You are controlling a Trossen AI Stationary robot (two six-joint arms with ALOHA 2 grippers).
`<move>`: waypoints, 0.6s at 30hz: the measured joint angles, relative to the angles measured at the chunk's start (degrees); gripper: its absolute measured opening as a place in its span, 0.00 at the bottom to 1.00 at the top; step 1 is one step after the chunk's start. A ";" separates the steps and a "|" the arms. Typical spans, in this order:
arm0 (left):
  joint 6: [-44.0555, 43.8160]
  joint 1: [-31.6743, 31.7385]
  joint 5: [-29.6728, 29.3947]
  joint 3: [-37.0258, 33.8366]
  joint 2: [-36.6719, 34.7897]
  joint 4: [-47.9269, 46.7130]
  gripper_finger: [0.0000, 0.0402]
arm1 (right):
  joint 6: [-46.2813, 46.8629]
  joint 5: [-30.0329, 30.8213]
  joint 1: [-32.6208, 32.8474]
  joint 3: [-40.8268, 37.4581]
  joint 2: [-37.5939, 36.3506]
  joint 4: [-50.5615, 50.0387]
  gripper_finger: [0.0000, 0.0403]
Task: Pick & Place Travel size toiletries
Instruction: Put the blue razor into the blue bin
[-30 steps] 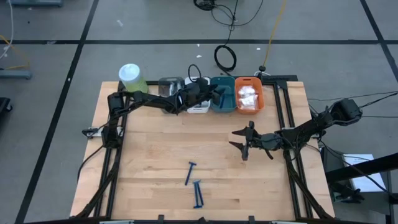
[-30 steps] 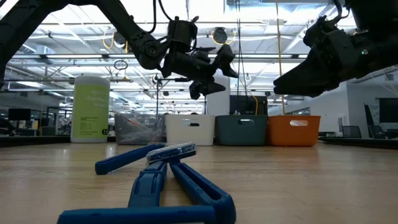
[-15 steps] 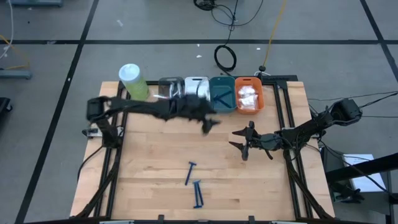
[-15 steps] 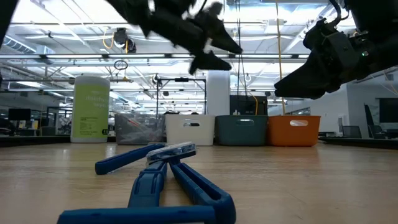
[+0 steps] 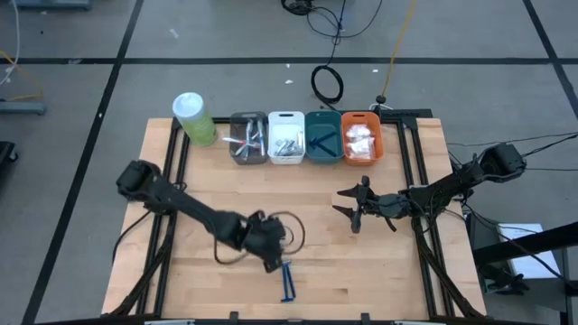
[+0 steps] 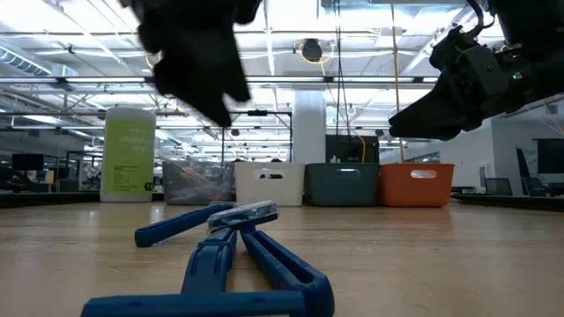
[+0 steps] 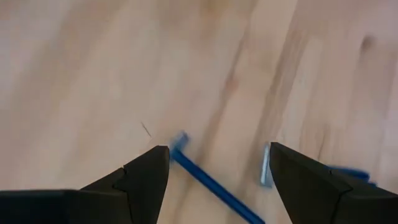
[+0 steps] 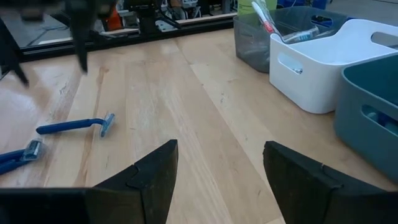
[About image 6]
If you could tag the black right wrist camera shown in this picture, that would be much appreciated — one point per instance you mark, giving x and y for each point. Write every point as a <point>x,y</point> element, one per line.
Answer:
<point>445,53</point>

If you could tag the black desk monitor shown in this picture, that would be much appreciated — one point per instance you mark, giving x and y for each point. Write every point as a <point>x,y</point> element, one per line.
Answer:
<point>27,162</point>

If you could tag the black wall screen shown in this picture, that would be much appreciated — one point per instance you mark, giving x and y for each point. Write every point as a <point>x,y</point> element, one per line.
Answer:
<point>551,156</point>

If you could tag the white pillar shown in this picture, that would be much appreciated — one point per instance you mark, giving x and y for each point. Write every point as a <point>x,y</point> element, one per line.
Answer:
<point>309,127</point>

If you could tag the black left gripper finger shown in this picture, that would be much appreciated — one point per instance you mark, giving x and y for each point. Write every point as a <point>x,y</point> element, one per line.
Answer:
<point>211,88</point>

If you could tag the blue razor with head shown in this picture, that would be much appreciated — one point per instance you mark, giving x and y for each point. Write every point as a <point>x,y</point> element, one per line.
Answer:
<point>286,273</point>

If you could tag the green disinfectant wipes canister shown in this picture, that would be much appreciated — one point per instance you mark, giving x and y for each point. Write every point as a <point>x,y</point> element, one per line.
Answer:
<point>128,154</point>

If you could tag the teal plastic bin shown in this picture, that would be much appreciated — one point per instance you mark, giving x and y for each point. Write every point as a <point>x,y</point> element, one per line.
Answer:
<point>343,189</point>

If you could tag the black background frame rig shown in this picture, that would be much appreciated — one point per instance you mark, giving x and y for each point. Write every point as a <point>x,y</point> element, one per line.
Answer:
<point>257,113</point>

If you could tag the red packaged toothbrush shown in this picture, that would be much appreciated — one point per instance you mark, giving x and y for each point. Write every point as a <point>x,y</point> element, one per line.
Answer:
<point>190,173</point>

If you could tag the black mesh chair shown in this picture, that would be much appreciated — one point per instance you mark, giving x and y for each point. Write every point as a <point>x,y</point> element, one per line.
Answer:
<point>498,187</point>

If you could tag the white plastic bin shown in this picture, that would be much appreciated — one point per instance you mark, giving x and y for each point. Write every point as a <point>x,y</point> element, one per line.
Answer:
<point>269,193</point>

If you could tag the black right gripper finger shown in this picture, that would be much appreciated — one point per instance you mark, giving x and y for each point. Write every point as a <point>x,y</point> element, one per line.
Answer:
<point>432,119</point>

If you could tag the orange plastic bin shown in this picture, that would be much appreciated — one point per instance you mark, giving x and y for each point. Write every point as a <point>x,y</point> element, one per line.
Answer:
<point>416,193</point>

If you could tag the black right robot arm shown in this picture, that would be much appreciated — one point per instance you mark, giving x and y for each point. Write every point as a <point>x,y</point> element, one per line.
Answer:
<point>537,26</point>

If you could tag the grey plastic bin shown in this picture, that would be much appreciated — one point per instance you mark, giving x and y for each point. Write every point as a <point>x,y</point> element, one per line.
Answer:
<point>169,185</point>

